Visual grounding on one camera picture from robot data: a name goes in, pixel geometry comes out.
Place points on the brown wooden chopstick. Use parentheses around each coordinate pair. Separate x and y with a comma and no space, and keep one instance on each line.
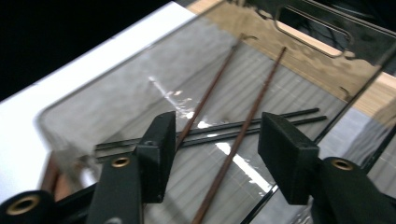
(214,84)
(249,124)

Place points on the black chopstick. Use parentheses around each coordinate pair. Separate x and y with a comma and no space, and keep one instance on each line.
(218,127)
(211,137)

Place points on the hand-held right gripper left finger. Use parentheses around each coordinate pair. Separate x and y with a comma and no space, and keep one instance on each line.
(155,155)

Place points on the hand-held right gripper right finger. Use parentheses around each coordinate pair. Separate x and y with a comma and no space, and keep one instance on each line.
(286,155)

